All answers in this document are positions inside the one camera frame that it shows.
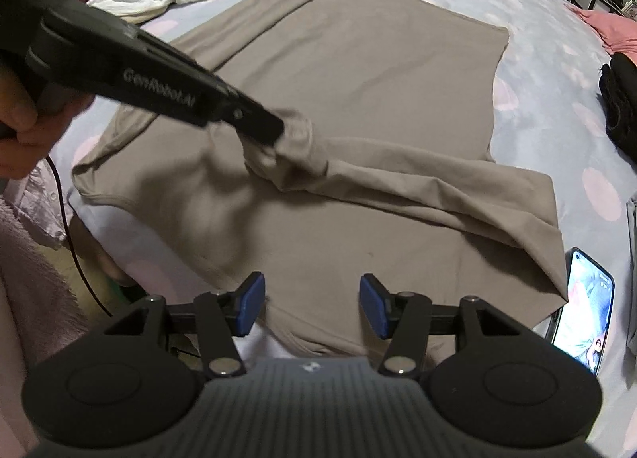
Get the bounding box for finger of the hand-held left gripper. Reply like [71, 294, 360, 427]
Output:
[214, 84, 285, 146]

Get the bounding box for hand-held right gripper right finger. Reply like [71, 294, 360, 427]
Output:
[359, 274, 535, 379]

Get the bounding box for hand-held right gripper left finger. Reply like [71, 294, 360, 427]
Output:
[102, 271, 267, 379]

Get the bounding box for taupe long-sleeve shirt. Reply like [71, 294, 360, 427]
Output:
[72, 0, 571, 364]

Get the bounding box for black folded clothes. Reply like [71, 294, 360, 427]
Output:
[598, 54, 637, 163]

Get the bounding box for person's left hand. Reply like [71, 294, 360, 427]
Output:
[0, 52, 96, 180]

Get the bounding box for beige ribbed garment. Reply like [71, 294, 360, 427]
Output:
[118, 5, 166, 25]

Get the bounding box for smartphone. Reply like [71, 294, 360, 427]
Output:
[545, 247, 616, 377]

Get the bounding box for pink fuzzy towel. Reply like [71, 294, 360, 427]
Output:
[0, 169, 103, 458]

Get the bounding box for grey cloth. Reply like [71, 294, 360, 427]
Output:
[625, 194, 637, 355]

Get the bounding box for polka dot bedspread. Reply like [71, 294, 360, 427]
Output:
[50, 0, 637, 379]

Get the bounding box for pink pillow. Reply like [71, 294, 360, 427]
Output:
[572, 7, 637, 57]

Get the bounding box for black cable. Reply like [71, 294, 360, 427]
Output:
[47, 154, 116, 319]

